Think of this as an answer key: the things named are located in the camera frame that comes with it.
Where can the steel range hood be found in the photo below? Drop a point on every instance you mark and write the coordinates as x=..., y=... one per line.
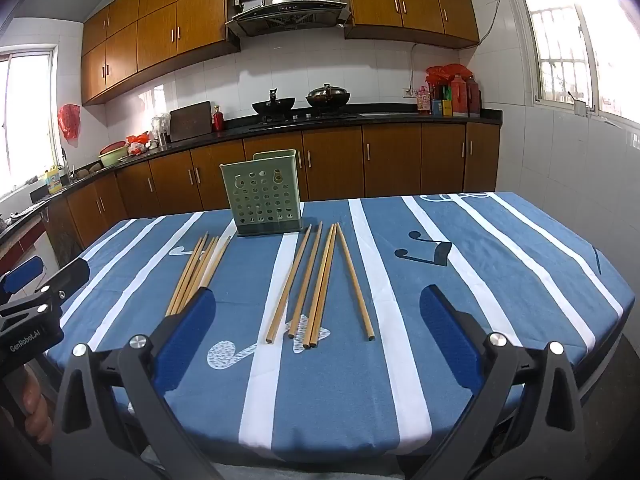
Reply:
x=285, y=7

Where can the green perforated utensil holder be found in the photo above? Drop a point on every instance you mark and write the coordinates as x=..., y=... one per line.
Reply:
x=262, y=195

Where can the sliding glass window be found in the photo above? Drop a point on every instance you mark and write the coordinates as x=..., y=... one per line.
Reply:
x=25, y=120

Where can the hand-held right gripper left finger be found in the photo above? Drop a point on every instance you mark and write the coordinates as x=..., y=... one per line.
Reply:
x=187, y=330

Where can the black kitchen countertop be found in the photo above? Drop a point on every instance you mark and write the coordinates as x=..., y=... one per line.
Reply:
x=230, y=127

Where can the pink bottle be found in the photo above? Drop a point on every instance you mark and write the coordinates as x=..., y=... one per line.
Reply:
x=424, y=101

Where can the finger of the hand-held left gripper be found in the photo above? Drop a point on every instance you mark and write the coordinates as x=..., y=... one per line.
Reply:
x=22, y=271
x=70, y=276

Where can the wooden wall cabinet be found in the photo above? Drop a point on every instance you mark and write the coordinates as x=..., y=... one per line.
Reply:
x=410, y=0
x=150, y=35

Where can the red bottle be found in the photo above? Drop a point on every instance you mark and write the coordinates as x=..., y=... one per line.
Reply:
x=218, y=120

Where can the yellow detergent bottle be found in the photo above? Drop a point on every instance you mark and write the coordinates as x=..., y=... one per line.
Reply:
x=52, y=180

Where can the black gas stove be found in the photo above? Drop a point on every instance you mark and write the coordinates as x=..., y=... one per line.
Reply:
x=300, y=118

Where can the barred glass window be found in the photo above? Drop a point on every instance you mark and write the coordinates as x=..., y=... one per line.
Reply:
x=575, y=35

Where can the metal faucet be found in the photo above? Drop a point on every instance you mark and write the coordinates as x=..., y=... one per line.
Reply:
x=66, y=162

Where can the white wall outlet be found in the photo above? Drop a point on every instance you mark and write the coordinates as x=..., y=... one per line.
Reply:
x=410, y=92

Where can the black wok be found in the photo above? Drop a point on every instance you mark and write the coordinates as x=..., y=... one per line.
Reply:
x=272, y=106

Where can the dark cutting board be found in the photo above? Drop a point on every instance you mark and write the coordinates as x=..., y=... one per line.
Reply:
x=190, y=122

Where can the large red jug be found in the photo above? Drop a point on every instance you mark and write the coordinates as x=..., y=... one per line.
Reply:
x=458, y=97
x=473, y=97

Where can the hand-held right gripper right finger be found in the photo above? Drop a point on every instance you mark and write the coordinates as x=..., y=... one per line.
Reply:
x=447, y=335

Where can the wooden base cabinets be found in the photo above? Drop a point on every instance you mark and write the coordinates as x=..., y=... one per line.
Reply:
x=390, y=160

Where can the dark pan with lid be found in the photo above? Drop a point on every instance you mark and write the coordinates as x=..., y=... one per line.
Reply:
x=327, y=96

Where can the red and white plastic bag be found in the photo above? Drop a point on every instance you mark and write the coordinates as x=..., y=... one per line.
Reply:
x=137, y=144

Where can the white cup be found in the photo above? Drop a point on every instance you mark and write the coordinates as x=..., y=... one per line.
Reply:
x=578, y=106

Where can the green basin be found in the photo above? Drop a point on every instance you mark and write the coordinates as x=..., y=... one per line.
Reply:
x=112, y=156

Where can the blue white striped tablecloth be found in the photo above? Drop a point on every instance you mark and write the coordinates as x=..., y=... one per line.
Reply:
x=400, y=270

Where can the person's left hand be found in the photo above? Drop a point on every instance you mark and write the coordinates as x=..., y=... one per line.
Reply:
x=36, y=402

